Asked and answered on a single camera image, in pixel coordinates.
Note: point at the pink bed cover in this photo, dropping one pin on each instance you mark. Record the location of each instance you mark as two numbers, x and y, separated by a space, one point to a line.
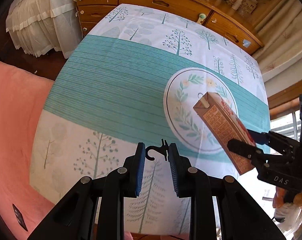
22 98

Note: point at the person's right hand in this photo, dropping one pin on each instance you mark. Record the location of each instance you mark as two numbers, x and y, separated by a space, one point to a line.
283 196

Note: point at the metal window grille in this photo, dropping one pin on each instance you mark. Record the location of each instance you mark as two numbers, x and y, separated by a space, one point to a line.
288 125

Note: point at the red drink carton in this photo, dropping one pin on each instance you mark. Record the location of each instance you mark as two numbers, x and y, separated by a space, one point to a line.
225 125

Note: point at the black plastic hook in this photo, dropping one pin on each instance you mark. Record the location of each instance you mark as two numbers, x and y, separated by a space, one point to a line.
163 150

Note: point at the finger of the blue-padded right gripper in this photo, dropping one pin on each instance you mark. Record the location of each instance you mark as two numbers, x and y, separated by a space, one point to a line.
243 154
259 138

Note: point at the floral round plate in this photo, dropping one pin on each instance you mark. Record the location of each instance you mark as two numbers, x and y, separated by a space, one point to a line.
182 92

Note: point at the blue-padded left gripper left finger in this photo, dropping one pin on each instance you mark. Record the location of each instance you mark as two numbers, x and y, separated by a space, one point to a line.
94 208

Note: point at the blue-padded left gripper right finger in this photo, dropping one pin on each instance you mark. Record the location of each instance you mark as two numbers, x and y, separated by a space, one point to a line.
240 215

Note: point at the wooden dresser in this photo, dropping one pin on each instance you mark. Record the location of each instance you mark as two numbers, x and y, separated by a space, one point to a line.
216 15

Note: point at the tree-patterned tablecloth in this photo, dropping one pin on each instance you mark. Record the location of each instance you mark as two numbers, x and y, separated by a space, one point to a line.
108 96

